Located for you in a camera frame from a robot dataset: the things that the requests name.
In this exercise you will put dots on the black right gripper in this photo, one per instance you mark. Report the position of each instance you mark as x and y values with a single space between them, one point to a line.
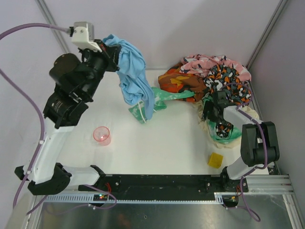
213 110

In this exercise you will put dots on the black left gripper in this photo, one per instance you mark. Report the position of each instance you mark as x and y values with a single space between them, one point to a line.
112 57

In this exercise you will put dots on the black orange white camouflage cloth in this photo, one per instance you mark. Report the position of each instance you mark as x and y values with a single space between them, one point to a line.
237 94

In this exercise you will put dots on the light blue cloth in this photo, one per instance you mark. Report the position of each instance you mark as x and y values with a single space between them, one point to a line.
133 82

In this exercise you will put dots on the green white cloth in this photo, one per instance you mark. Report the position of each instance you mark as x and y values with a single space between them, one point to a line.
138 110

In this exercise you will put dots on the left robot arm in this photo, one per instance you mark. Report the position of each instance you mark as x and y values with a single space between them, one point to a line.
76 81

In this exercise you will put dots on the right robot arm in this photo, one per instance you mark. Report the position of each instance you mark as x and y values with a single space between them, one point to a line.
259 144

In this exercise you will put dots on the cream beige cloth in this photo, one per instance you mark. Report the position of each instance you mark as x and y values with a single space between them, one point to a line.
207 126

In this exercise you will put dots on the pink patterned cloth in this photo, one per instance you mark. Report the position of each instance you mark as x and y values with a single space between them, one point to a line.
203 66

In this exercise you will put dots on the brown orange patterned cloth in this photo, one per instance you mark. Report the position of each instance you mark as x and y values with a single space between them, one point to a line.
175 82

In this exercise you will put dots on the yellow sponge block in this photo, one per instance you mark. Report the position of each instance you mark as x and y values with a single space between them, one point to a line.
215 160

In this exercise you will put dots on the pink transparent plastic cup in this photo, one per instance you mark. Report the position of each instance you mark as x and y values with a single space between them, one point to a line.
102 135

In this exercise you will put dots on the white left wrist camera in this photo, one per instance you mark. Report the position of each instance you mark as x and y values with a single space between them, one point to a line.
83 36

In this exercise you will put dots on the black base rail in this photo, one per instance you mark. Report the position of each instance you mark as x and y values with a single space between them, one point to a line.
168 187

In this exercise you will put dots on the white slotted cable duct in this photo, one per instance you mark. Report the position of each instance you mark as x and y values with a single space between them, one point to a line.
214 198

